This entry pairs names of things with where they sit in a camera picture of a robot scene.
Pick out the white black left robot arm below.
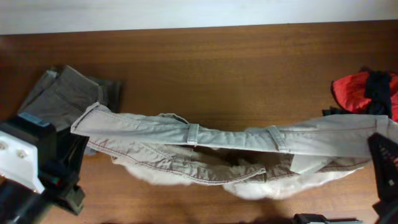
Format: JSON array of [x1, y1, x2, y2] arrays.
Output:
[[1, 131, 88, 223]]

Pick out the folded grey shorts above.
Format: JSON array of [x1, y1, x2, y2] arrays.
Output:
[[18, 66, 122, 148]]

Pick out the beige cargo shorts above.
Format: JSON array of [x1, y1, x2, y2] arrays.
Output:
[[71, 103, 397, 200]]

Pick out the black garment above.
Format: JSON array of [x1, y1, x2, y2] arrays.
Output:
[[322, 70, 393, 119]]

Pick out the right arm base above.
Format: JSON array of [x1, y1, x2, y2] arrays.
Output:
[[292, 213, 364, 224]]

